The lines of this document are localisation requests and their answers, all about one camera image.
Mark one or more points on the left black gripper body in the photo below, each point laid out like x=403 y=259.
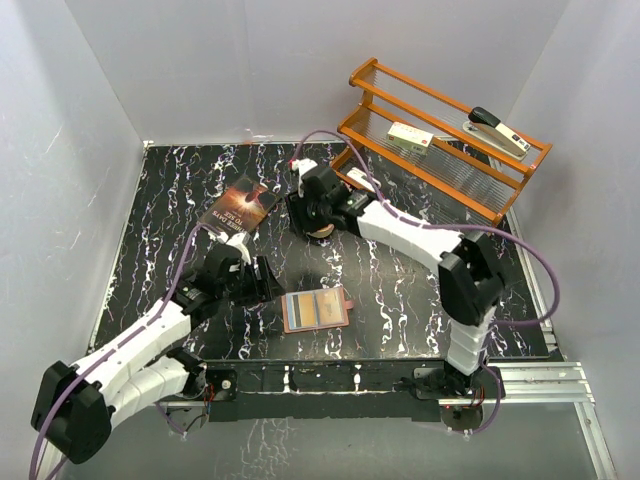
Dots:
x=243 y=289

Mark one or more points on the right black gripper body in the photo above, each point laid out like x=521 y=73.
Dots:
x=308 y=214

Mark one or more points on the gold magnetic stripe card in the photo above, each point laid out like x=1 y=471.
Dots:
x=303 y=310

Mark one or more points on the pink leather card holder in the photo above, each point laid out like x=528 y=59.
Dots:
x=288 y=328

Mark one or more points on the beige printed card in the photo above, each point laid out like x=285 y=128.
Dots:
x=330 y=307

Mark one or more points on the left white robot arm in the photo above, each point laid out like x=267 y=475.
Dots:
x=78 y=405

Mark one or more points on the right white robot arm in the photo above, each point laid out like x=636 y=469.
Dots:
x=470 y=279

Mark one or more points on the beige oval card tray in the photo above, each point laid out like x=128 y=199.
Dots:
x=323 y=232

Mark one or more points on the small white black device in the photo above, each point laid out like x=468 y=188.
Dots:
x=360 y=177

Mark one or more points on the dark paperback book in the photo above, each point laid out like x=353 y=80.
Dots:
x=240 y=209

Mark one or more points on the orange wooden shelf rack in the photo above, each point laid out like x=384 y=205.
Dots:
x=470 y=173

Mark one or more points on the white staples box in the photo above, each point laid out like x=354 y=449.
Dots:
x=409 y=138

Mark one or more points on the black beige stapler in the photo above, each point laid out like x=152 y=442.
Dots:
x=489 y=129

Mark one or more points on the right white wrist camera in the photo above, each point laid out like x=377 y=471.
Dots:
x=300 y=167

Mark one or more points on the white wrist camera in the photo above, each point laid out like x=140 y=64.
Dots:
x=300 y=167
x=239 y=241

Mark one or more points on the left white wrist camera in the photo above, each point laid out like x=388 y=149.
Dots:
x=239 y=241

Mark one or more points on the black front mounting rail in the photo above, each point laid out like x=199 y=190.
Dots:
x=339 y=389

